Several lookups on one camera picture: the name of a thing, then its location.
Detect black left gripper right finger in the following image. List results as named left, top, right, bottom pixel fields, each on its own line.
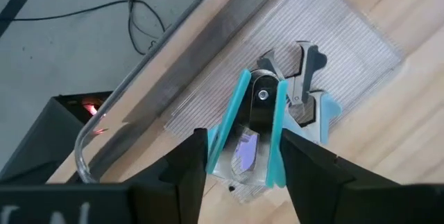
left=280, top=128, right=444, bottom=224

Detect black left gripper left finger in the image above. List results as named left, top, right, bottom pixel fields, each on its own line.
left=130, top=128, right=209, bottom=224

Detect clear plastic container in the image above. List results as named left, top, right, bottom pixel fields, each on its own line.
left=74, top=0, right=405, bottom=205

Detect black power box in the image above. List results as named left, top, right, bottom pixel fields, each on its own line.
left=0, top=91, right=115, bottom=184

